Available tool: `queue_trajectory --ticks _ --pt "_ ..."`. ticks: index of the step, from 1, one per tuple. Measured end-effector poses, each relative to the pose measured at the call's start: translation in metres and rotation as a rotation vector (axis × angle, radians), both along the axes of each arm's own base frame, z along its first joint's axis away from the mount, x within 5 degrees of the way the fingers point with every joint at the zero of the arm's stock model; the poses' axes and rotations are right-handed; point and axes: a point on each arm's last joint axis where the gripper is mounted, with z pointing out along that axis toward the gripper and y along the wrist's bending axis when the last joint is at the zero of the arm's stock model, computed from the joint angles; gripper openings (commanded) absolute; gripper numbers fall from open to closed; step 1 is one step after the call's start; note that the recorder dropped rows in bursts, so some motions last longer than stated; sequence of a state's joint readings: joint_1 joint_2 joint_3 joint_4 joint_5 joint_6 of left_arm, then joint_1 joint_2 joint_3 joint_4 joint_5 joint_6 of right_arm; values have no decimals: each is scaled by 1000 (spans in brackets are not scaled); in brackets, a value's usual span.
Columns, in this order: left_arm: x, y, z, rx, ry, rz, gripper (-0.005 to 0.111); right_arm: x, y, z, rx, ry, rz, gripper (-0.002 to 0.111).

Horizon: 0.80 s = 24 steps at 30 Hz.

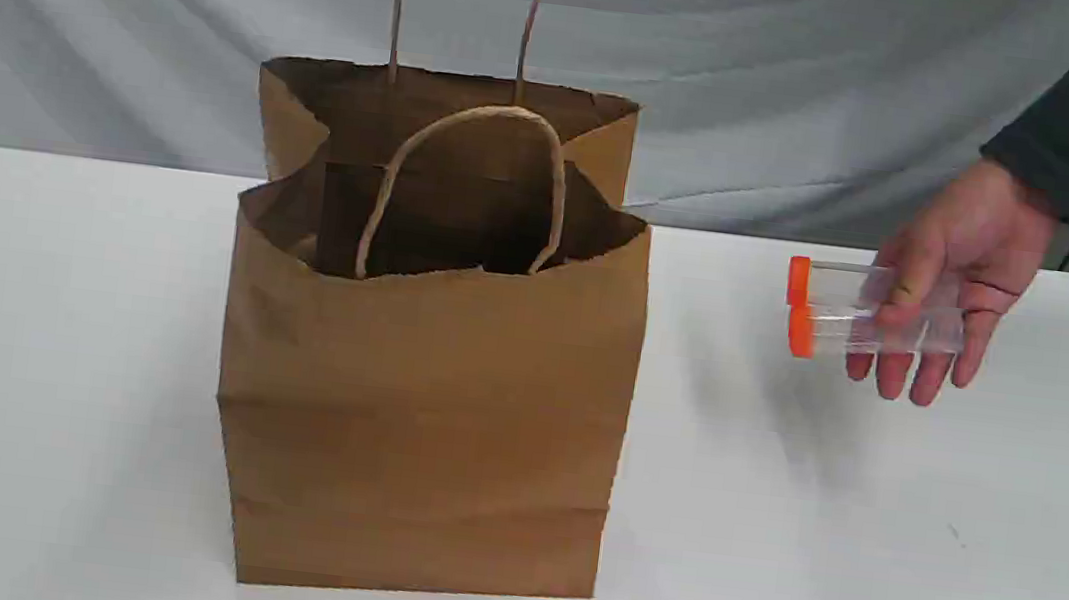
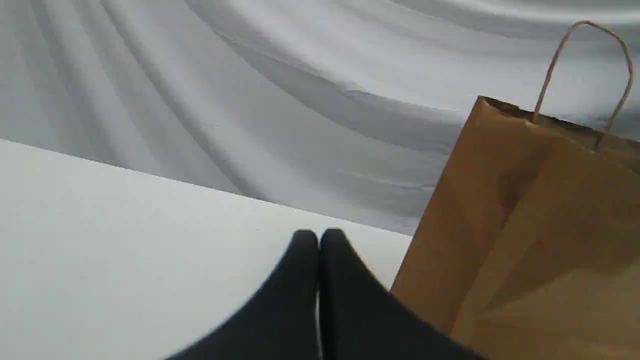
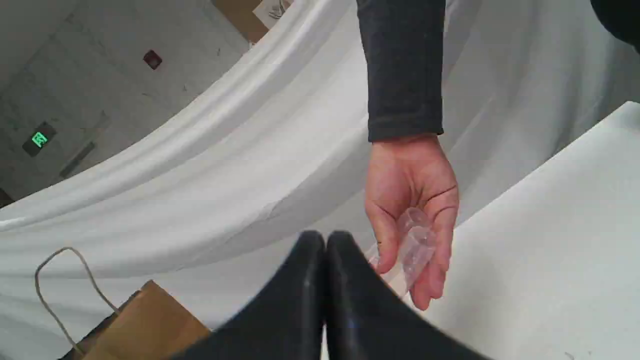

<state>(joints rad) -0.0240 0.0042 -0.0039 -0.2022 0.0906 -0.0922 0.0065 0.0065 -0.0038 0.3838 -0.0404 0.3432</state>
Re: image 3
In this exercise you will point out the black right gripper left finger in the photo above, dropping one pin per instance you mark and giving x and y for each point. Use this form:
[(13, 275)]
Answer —
[(284, 321)]

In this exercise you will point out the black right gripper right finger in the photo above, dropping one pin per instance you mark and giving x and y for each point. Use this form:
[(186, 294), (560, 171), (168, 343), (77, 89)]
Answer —
[(366, 320)]

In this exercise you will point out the clear plastic tubes orange caps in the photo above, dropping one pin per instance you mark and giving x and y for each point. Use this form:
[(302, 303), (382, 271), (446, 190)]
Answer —
[(416, 245)]

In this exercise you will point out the dark grey sleeved forearm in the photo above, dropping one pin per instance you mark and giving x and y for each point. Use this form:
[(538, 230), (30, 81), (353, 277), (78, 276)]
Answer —
[(403, 45)]

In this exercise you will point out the person's bare hand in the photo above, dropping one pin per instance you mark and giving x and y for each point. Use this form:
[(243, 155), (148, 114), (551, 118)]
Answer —
[(413, 172)]

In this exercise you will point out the cardboard box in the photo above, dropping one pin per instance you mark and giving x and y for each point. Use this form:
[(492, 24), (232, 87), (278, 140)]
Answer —
[(253, 18)]

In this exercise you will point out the green exit sign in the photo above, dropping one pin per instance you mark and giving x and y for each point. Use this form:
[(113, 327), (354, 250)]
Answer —
[(39, 139)]

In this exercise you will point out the red wall alarm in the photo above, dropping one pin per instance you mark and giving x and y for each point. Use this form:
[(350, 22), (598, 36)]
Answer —
[(152, 59)]

